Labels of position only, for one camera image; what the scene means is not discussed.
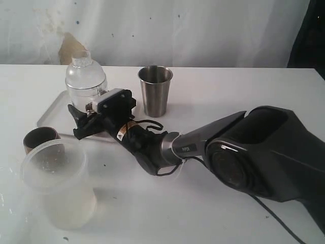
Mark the stainless steel cup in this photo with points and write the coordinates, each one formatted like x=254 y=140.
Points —
x=155 y=84

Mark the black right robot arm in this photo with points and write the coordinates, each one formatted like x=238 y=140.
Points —
x=266 y=153

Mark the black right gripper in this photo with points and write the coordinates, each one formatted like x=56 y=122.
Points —
x=110 y=111

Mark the dark curtain at right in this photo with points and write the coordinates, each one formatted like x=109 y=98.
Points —
x=308 y=48

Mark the small brown gold cup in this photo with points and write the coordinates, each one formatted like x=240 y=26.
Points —
x=39 y=136

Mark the clear plastic shaker lid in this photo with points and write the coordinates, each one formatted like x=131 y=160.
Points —
x=84 y=72

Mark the clear plastic shaker tumbler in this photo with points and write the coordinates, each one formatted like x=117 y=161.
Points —
x=81 y=97

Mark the white rectangular plastic tray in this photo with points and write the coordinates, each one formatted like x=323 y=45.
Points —
x=58 y=117

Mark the large translucent plastic container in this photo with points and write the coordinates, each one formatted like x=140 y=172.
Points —
x=56 y=172

